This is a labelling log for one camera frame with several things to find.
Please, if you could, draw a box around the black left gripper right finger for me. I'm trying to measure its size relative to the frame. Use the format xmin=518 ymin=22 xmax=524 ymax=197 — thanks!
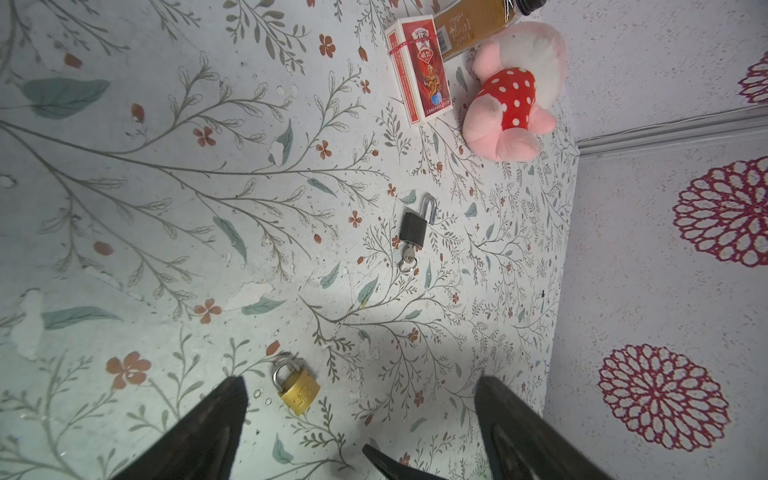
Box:
xmin=474 ymin=376 xmax=609 ymax=479

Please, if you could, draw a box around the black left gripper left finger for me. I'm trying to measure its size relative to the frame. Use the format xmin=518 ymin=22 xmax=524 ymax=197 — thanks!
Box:
xmin=116 ymin=376 xmax=248 ymax=480

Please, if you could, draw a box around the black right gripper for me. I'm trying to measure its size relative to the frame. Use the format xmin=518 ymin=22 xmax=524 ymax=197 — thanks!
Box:
xmin=362 ymin=444 xmax=443 ymax=480

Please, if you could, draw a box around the small brass padlock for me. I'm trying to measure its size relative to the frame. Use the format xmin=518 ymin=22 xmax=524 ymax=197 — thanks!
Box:
xmin=272 ymin=358 xmax=320 ymax=415

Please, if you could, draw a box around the black padlock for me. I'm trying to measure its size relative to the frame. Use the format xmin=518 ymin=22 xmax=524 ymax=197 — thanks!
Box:
xmin=399 ymin=194 xmax=437 ymax=248

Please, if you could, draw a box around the silver key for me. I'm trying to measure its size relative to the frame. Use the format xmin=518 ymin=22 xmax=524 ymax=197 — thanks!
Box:
xmin=397 ymin=243 xmax=418 ymax=273

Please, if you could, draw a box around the pink plush toy red dress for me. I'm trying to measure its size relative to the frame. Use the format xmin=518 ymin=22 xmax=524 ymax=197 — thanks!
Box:
xmin=462 ymin=21 xmax=566 ymax=162

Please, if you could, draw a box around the red playing card box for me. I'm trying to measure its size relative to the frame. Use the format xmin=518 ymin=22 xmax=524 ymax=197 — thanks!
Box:
xmin=385 ymin=15 xmax=453 ymax=125

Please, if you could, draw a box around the amber spice jar black lid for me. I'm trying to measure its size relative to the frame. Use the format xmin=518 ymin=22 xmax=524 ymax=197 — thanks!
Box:
xmin=434 ymin=0 xmax=547 ymax=60

